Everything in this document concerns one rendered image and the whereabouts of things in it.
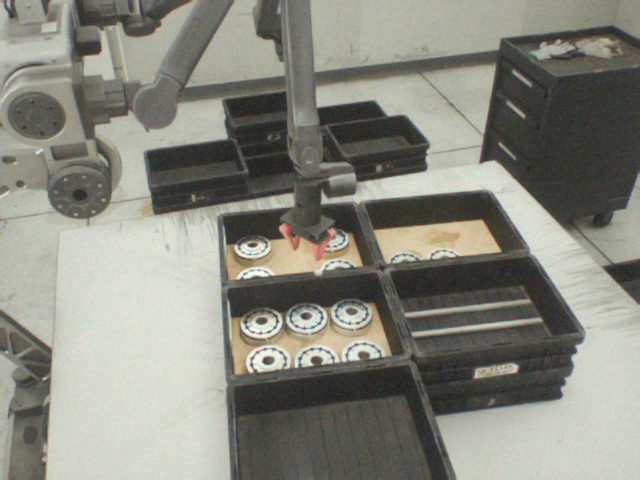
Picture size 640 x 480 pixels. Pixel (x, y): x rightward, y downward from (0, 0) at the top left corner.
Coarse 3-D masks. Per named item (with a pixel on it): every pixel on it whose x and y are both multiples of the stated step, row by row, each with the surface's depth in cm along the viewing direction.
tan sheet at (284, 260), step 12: (276, 240) 185; (300, 240) 185; (228, 252) 180; (276, 252) 181; (288, 252) 181; (300, 252) 180; (312, 252) 180; (348, 252) 181; (228, 264) 176; (240, 264) 176; (264, 264) 176; (276, 264) 176; (288, 264) 176; (300, 264) 176; (312, 264) 176; (360, 264) 176
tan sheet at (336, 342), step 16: (368, 304) 164; (240, 320) 159; (240, 336) 155; (288, 336) 155; (336, 336) 155; (368, 336) 155; (384, 336) 155; (240, 352) 151; (288, 352) 151; (336, 352) 151; (240, 368) 147
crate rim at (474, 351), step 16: (496, 256) 163; (512, 256) 163; (528, 256) 163; (384, 272) 158; (544, 272) 158; (400, 304) 149; (560, 304) 150; (400, 320) 145; (576, 320) 145; (560, 336) 142; (576, 336) 141; (416, 352) 138; (432, 352) 138; (448, 352) 138; (464, 352) 138; (480, 352) 139; (496, 352) 140; (512, 352) 141
